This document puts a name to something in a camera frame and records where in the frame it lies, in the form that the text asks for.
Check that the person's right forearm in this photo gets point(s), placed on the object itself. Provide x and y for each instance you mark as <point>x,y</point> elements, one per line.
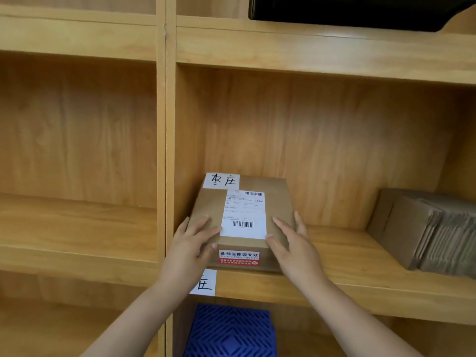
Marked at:
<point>353,327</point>

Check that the person's left forearm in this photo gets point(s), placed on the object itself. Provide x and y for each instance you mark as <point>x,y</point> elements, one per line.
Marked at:
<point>141,323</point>

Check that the person's right hand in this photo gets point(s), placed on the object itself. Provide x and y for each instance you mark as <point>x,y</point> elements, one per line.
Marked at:
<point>301,262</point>

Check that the person's left hand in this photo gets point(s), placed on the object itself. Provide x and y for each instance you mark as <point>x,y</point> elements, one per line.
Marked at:
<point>182,260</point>

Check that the brown parcel box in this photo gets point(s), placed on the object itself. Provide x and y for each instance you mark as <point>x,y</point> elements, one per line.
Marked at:
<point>277,198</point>

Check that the grey electronic scale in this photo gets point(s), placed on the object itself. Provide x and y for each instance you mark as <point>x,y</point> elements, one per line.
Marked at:
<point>353,11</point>

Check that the stack of cartons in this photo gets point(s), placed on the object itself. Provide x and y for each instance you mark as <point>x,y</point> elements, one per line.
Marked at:
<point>401,226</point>

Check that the wooden shelf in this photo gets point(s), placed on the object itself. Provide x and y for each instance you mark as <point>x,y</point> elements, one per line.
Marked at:
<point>93,126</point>

